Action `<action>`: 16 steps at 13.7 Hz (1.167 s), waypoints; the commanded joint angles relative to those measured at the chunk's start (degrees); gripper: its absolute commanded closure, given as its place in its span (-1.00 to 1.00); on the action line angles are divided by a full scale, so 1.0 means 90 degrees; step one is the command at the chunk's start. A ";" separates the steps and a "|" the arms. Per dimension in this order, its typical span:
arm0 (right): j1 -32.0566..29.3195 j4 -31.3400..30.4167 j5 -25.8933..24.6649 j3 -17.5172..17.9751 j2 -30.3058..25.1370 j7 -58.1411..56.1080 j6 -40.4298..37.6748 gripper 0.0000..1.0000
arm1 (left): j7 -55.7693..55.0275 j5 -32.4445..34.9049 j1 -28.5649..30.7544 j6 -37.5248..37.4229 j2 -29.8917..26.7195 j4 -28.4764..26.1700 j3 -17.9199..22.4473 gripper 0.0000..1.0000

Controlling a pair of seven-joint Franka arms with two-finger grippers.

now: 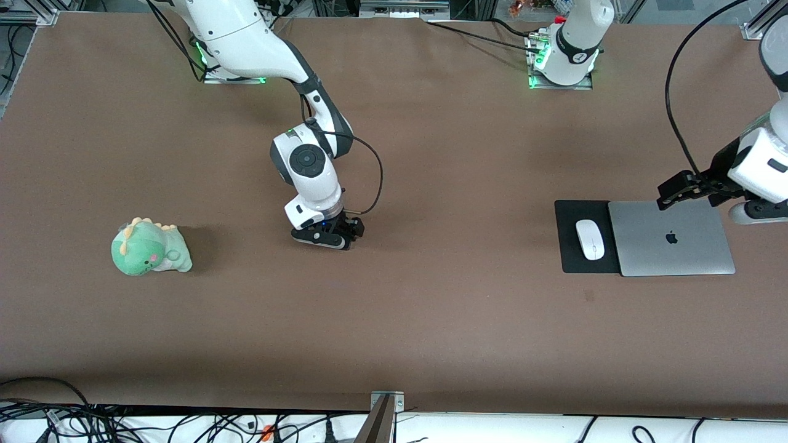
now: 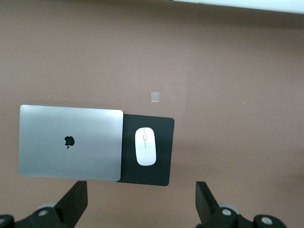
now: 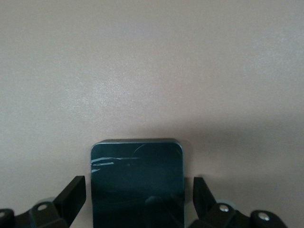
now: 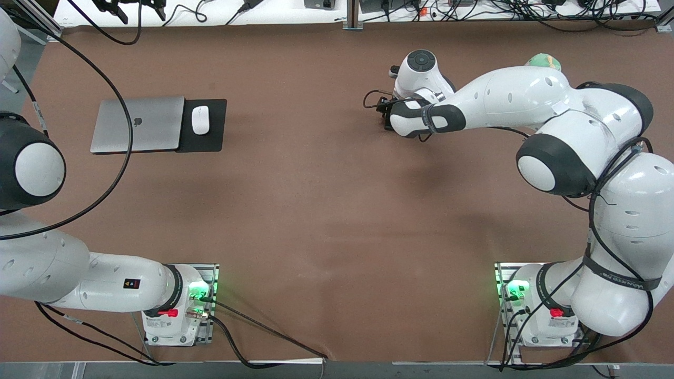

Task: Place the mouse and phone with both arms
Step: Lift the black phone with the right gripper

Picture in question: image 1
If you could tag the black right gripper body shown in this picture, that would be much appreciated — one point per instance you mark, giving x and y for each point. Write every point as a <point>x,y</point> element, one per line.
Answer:
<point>352,225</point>

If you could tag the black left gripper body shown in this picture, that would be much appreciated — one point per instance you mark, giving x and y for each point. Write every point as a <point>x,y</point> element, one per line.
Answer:
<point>718,168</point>

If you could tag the white computer mouse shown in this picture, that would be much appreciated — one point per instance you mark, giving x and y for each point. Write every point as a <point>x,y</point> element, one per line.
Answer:
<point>590,240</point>

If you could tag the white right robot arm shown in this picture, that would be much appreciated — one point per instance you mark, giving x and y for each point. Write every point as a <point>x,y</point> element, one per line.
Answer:
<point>246,37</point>

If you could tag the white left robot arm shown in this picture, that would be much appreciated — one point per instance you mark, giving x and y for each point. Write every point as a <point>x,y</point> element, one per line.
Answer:
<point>575,43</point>

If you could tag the black mouse pad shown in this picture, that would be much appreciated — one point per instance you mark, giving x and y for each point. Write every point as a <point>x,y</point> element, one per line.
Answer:
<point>566,212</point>

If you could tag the silver Apple laptop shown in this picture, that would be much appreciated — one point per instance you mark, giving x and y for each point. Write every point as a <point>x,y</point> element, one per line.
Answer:
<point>671,255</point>

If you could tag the green dinosaur plush toy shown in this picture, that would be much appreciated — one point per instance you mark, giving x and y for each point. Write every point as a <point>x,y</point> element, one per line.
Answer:
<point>148,252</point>

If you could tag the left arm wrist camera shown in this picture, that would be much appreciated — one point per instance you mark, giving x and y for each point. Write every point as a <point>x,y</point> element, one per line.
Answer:
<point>760,212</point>

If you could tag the aluminium frame corner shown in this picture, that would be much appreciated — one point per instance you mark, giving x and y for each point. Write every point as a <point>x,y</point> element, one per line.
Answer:
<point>754,27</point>
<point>37,13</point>

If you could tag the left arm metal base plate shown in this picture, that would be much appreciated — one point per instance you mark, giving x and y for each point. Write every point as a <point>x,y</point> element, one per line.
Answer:
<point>538,85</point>

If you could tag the metal table edge bracket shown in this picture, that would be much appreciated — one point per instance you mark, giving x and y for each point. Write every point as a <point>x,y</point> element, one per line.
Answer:
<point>385,409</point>

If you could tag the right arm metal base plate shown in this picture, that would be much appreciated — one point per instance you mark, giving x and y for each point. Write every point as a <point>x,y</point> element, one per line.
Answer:
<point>215,79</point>

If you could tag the grey metal rail fixture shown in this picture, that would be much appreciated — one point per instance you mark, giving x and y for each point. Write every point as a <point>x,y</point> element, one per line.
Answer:
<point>403,8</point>

